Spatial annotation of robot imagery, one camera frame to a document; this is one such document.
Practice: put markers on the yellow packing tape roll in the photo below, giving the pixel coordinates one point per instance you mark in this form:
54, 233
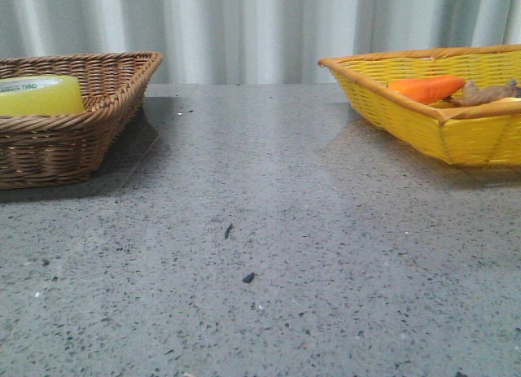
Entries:
47, 95

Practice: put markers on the white pleated curtain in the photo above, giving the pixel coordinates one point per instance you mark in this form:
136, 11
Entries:
251, 41

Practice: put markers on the orange toy carrot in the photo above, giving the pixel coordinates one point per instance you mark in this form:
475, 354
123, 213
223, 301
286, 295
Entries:
427, 90

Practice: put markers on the brown wicker basket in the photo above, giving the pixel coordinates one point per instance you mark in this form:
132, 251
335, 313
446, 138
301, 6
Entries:
41, 151

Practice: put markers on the brown ginger root toy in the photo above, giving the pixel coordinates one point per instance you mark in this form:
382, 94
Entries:
472, 95

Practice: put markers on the yellow wicker basket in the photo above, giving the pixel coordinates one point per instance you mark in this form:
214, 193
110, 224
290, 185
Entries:
486, 134

